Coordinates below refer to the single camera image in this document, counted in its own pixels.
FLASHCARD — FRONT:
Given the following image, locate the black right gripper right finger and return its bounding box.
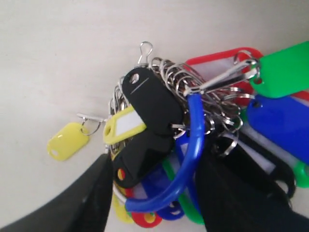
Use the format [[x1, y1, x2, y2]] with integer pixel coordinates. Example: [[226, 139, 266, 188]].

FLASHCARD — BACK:
[[194, 137, 309, 232]]

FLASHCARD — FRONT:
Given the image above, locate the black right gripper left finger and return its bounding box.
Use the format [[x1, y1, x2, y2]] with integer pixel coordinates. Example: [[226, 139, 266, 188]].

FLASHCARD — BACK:
[[1, 154, 112, 232]]

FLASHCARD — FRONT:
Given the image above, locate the bunch of colourful key tags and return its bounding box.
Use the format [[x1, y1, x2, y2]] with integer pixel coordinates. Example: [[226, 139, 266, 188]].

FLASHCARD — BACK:
[[46, 40, 309, 229]]

